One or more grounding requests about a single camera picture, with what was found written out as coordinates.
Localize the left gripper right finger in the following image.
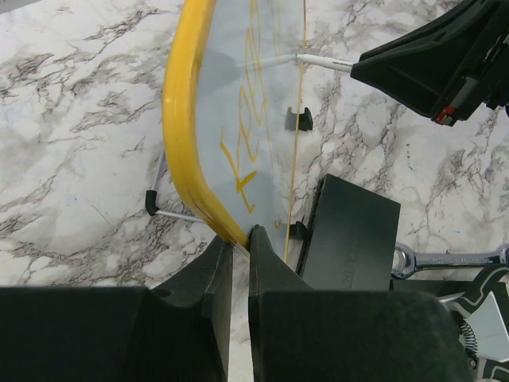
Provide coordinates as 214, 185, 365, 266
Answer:
248, 226, 472, 381

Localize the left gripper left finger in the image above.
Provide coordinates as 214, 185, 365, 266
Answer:
1, 238, 232, 381

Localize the silver combination wrench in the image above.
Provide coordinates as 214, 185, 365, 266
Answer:
391, 244, 508, 279

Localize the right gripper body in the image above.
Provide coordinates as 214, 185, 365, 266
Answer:
432, 1, 508, 126

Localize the black flat box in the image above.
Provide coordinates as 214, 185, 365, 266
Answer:
296, 174, 401, 291

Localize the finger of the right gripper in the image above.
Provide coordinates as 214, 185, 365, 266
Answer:
349, 0, 498, 119

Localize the yellow framed whiteboard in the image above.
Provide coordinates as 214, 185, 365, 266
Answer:
161, 1, 312, 259

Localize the black grey wire stripper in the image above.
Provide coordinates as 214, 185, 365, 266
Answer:
442, 265, 508, 375

